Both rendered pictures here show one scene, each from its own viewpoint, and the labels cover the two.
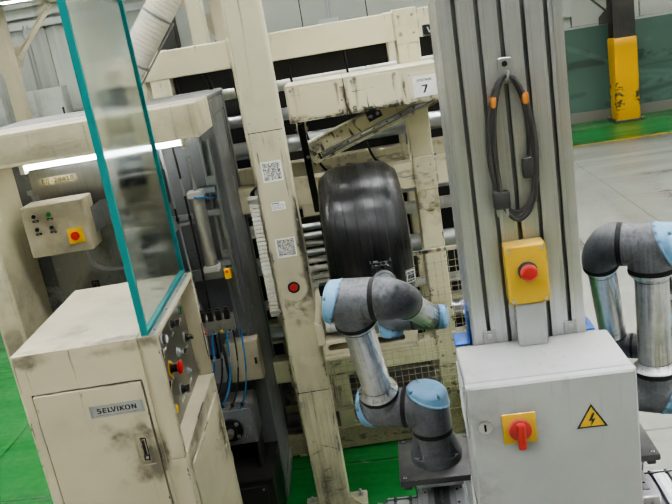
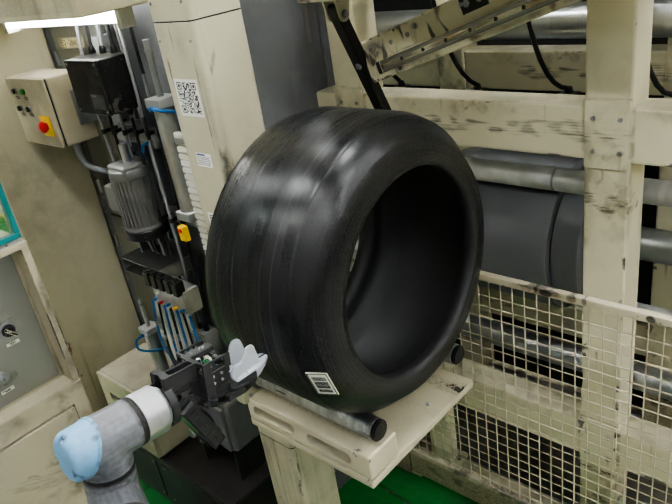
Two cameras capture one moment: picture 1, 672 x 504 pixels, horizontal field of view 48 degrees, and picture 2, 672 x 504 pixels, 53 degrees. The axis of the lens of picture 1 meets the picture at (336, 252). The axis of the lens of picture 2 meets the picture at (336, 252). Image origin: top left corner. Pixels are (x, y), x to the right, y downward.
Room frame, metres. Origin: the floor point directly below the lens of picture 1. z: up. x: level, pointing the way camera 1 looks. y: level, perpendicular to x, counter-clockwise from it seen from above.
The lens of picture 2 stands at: (1.91, -0.92, 1.77)
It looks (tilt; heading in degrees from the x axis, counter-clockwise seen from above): 26 degrees down; 44
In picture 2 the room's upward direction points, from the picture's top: 10 degrees counter-clockwise
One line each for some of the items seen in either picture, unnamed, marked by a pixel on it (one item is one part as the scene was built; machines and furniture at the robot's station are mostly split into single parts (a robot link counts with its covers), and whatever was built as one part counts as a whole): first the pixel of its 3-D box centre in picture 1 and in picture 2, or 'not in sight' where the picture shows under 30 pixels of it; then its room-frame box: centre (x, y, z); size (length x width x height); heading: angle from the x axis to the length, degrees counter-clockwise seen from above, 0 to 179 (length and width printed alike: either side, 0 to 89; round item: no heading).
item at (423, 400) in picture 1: (426, 405); not in sight; (1.96, -0.19, 0.88); 0.13 x 0.12 x 0.14; 71
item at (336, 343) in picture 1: (369, 337); (318, 423); (2.65, -0.07, 0.84); 0.36 x 0.09 x 0.06; 88
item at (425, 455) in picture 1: (434, 441); not in sight; (1.96, -0.19, 0.77); 0.15 x 0.15 x 0.10
